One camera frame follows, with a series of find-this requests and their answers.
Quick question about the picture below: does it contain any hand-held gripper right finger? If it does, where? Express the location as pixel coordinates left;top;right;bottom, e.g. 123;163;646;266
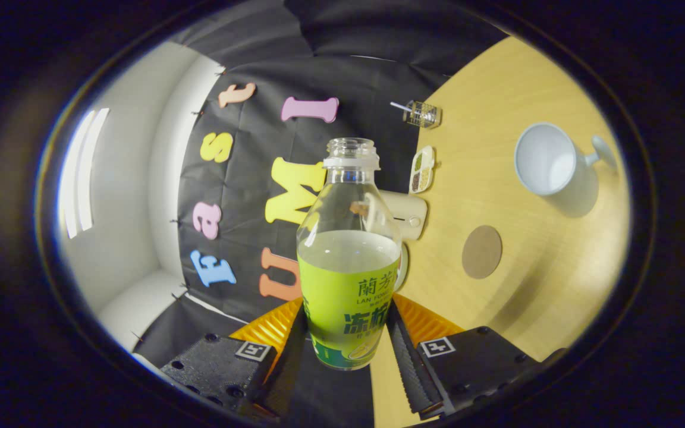
385;292;542;420

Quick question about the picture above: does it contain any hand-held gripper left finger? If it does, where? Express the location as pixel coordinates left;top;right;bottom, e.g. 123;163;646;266
160;297;309;423

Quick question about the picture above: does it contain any juice bottle with green label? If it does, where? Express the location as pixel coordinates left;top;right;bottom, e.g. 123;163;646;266
296;137;403;371

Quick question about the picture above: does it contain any round brown coaster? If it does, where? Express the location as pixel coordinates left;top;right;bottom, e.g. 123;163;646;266
461;225;504;280

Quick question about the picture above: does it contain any white cup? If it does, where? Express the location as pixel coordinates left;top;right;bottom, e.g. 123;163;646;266
514;122;618;197

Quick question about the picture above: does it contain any grey-green plate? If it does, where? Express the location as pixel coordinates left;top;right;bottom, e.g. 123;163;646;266
395;243;410;292

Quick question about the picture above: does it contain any wooden table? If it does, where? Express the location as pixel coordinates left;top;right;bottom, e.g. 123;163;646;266
369;36;631;428

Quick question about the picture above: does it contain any white toaster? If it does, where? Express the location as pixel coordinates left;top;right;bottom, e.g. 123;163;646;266
378;189;428;241

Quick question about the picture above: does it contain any white divided tray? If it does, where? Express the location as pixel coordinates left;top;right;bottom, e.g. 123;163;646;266
409;146;436;194

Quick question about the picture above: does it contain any ceiling light panel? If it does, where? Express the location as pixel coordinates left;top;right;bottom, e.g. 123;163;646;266
57;107;110;240

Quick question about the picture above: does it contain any wire mesh holder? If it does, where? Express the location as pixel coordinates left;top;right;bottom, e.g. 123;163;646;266
403;101;442;130

